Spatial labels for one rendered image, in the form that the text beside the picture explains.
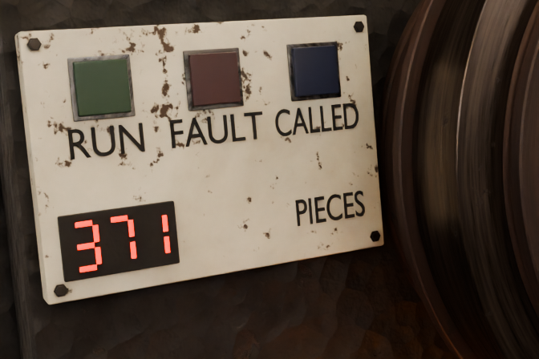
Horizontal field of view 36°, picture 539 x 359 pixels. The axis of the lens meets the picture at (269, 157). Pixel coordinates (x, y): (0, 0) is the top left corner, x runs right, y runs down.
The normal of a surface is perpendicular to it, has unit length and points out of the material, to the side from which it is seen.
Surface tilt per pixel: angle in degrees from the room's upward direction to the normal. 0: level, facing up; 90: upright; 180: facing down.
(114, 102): 90
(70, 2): 90
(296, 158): 90
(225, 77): 90
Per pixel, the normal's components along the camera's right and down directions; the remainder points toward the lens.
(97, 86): 0.41, 0.04
